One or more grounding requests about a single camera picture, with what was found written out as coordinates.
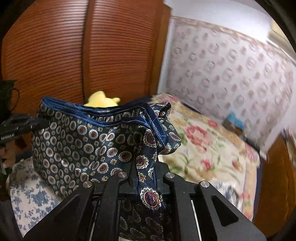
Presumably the navy patterned satin garment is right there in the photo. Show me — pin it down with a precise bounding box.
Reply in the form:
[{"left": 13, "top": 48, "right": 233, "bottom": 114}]
[{"left": 32, "top": 97, "right": 181, "bottom": 240}]

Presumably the blue white floral cloth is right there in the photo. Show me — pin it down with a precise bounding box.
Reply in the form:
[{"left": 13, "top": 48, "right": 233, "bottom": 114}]
[{"left": 6, "top": 158, "right": 62, "bottom": 236}]

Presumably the floral cream bedspread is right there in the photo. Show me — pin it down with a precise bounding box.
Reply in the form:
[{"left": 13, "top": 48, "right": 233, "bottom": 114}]
[{"left": 151, "top": 93, "right": 260, "bottom": 220}]

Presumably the brown louvered wardrobe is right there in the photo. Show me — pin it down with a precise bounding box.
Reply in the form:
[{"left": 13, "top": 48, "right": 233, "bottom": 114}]
[{"left": 1, "top": 1, "right": 171, "bottom": 114}]

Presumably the yellow plush toy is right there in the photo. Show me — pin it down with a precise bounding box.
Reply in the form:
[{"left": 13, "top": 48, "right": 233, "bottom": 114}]
[{"left": 84, "top": 91, "right": 120, "bottom": 108}]

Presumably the brown wooden cabinet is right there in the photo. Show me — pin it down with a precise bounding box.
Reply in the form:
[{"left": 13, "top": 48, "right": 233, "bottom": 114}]
[{"left": 253, "top": 136, "right": 295, "bottom": 237}]

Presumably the small blue box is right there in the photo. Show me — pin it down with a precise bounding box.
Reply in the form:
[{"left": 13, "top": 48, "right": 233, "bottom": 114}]
[{"left": 223, "top": 111, "right": 244, "bottom": 137}]

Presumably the clutter on cabinet top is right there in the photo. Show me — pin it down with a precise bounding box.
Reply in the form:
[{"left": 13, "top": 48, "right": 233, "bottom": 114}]
[{"left": 280, "top": 126, "right": 295, "bottom": 160}]

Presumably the ring patterned lace curtain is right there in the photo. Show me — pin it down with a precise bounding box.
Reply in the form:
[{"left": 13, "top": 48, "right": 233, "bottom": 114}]
[{"left": 166, "top": 18, "right": 295, "bottom": 149}]

